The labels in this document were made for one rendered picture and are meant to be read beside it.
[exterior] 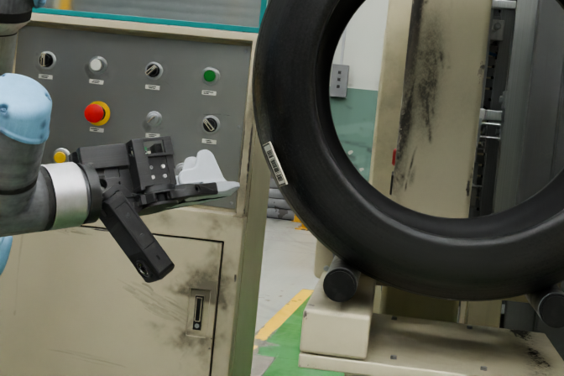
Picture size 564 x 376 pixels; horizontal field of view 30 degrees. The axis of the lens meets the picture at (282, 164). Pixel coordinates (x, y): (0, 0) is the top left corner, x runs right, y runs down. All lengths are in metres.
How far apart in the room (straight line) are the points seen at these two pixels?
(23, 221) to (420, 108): 0.78
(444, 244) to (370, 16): 9.29
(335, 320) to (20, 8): 0.58
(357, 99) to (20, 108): 9.54
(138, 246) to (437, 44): 0.71
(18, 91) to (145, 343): 1.18
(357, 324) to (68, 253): 0.96
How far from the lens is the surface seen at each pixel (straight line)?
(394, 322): 1.69
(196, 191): 1.25
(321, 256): 1.73
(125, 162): 1.25
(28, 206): 1.18
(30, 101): 1.10
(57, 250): 2.23
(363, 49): 10.59
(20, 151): 1.11
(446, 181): 1.74
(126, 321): 2.21
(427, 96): 1.74
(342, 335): 1.40
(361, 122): 10.56
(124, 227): 1.23
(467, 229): 1.64
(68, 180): 1.20
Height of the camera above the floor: 1.12
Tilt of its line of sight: 3 degrees down
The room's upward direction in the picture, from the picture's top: 6 degrees clockwise
